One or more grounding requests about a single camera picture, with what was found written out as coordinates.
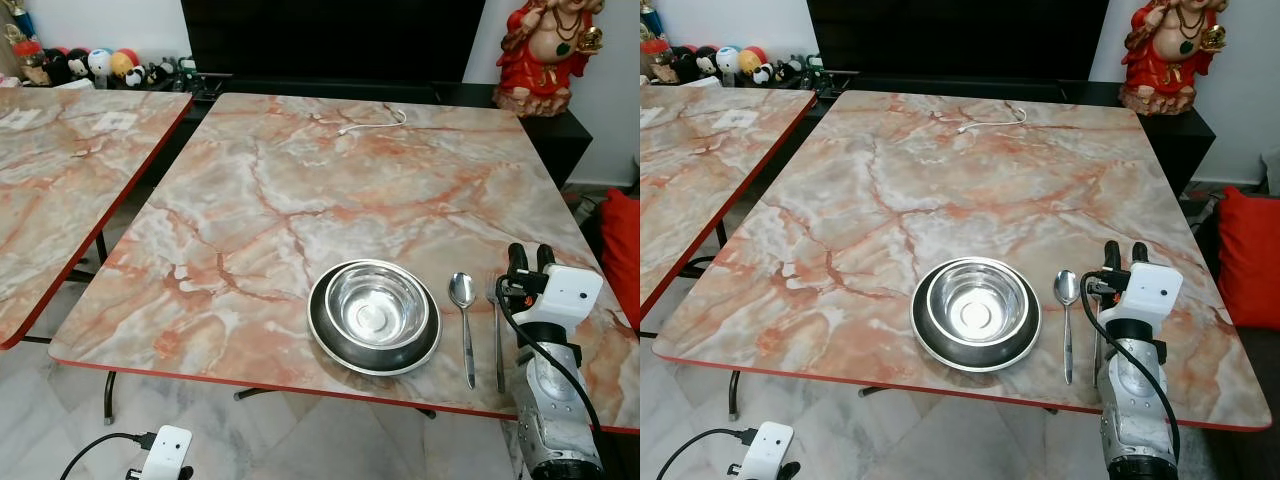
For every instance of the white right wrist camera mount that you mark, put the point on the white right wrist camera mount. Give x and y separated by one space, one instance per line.
570 295
1155 295

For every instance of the shiny steel bowl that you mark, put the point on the shiny steel bowl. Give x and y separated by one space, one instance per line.
375 305
975 303

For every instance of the steel spoon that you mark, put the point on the steel spoon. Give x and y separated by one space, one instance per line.
1067 288
461 290

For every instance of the white printed paper slip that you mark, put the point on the white printed paper slip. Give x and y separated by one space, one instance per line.
734 120
18 118
114 122
649 116

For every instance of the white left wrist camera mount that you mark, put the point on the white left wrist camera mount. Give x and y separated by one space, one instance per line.
168 448
768 448

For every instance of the dark steel plate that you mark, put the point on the dark steel plate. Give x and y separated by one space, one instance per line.
330 345
932 345

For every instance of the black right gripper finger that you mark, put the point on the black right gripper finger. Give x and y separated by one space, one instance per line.
1141 255
546 258
517 258
1113 256

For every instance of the marble table with red edge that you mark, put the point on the marble table with red edge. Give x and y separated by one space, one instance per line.
700 180
60 190

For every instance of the red laughing Buddha statue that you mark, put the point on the red laughing Buddha statue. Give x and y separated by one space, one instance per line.
545 60
1170 60

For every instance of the black television screen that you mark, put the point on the black television screen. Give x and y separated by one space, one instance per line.
330 35
960 35

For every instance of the red cushion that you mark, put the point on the red cushion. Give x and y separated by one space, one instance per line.
622 255
1250 255

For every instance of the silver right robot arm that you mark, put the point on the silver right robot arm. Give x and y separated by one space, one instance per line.
1130 410
545 410

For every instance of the black plush toy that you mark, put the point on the black plush toy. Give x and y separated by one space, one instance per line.
692 64
62 66

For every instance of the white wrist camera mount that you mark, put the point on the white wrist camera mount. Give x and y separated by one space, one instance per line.
570 295
768 448
168 448
1155 295

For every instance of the white round plush toy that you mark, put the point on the white round plush toy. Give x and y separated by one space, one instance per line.
728 60
100 62

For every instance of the small panda plush toy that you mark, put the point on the small panda plush toy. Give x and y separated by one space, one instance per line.
135 77
762 74

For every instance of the orange yellow round plush toy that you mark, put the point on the orange yellow round plush toy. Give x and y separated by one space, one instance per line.
753 60
125 62

